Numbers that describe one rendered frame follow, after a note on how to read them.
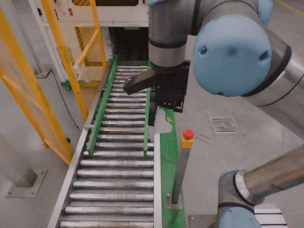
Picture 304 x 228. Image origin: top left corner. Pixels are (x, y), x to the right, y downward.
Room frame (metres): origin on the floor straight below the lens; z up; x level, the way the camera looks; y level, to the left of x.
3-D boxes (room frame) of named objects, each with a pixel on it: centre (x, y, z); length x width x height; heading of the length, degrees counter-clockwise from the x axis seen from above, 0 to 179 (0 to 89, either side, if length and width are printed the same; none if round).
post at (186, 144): (0.71, -0.21, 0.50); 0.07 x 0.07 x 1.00; 89
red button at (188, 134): (0.71, -0.21, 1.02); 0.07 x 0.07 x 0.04
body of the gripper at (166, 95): (0.36, -0.04, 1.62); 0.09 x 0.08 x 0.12; 75
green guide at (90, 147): (1.67, 0.54, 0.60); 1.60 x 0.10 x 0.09; 179
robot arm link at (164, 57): (0.37, -0.03, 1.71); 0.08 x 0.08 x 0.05
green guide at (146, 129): (1.66, 0.01, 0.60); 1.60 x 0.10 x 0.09; 179
